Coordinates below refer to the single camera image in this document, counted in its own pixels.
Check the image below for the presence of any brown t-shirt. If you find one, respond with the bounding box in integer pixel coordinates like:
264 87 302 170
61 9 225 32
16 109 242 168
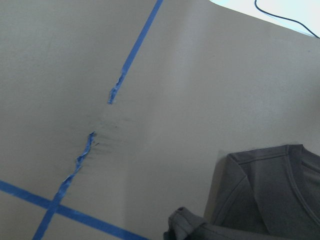
163 144 320 240

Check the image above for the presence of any black table cable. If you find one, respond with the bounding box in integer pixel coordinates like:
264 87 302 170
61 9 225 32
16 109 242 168
253 0 320 40

